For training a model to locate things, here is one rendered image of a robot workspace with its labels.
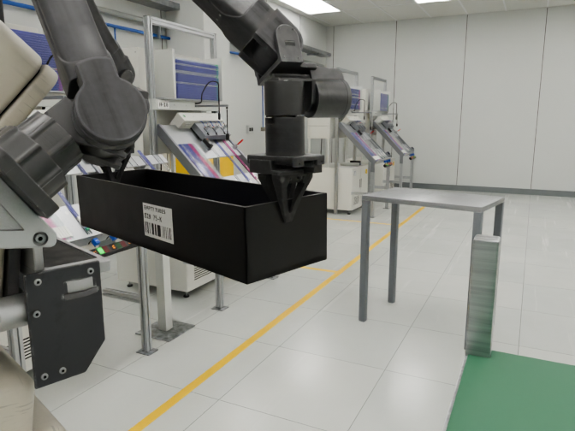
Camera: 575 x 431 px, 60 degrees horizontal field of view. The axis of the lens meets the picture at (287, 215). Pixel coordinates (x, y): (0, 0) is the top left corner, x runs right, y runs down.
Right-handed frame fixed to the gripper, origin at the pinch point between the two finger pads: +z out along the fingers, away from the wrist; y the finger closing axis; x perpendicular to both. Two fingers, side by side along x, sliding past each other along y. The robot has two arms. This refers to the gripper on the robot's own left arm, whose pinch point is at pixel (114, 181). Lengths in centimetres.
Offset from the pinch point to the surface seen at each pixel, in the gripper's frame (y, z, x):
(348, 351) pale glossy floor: 47, 113, -149
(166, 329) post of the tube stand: 138, 111, -91
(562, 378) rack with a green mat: -94, 14, -8
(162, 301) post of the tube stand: 140, 93, -90
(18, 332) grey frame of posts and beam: 99, 70, -2
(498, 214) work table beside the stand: 8, 43, -237
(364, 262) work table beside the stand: 66, 75, -187
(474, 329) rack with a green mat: -84, 11, -6
